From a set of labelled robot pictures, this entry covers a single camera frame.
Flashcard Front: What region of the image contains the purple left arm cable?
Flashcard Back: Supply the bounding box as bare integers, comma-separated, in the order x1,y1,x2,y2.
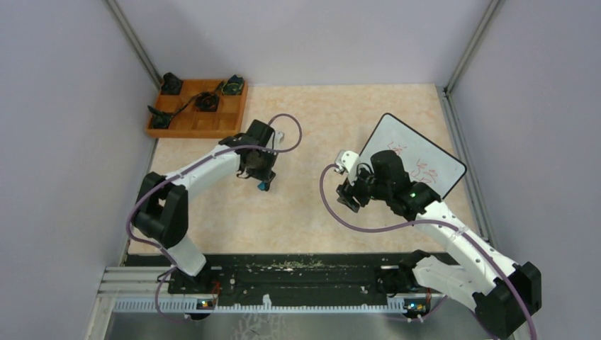
125,113,303,324

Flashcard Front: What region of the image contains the left corner aluminium post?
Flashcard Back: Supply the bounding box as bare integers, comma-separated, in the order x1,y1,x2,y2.
103,0,162,89

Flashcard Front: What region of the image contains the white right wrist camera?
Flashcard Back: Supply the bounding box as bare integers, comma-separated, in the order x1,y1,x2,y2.
335,150,360,186

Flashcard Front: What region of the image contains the aluminium front rail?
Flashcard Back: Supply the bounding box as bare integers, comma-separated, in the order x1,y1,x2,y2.
97,267,444,315

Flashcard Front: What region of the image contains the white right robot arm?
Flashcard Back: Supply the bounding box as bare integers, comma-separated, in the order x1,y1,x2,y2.
333,149,542,339

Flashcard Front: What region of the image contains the right corner aluminium post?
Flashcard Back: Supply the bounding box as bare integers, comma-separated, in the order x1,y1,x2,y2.
444,0,505,98

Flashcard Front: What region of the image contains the corner aluminium post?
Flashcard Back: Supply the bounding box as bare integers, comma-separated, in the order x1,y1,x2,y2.
103,0,162,89
444,0,505,98

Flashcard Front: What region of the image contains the dark object top-right compartment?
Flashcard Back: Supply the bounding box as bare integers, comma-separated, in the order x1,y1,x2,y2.
221,74,245,96

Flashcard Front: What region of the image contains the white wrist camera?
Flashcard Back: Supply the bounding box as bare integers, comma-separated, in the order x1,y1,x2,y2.
335,150,360,186
272,130,285,149

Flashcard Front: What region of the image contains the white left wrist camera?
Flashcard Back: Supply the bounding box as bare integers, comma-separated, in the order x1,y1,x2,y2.
272,130,285,149

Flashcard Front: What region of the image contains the orange compartment tray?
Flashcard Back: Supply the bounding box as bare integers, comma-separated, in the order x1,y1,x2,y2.
145,79,249,139

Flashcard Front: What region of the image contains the blue felt eraser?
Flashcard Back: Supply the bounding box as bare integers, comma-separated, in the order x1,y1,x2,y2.
257,182,271,191

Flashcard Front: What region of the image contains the dark object left compartment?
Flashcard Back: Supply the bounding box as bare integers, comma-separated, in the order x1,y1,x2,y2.
147,106,174,130

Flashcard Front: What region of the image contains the dark object centre compartment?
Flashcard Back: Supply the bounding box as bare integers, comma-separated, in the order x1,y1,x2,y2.
194,91,220,112

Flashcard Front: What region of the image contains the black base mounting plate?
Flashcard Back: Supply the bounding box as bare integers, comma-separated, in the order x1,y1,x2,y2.
125,253,440,303

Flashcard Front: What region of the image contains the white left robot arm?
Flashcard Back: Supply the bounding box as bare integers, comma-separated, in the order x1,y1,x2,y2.
132,120,284,293

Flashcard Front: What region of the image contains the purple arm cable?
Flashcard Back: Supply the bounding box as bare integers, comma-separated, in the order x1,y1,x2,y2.
320,164,538,340
125,113,303,324

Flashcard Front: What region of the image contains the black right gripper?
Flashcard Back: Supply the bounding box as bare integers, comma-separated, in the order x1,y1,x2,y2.
337,166,391,213

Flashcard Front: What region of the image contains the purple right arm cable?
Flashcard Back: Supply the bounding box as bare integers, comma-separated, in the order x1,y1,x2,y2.
320,164,538,340

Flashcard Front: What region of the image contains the dark object top-left compartment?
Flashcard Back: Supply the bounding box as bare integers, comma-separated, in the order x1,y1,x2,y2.
160,72,183,96

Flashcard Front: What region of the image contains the black framed whiteboard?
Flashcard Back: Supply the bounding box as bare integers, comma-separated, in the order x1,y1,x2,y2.
359,113,467,199

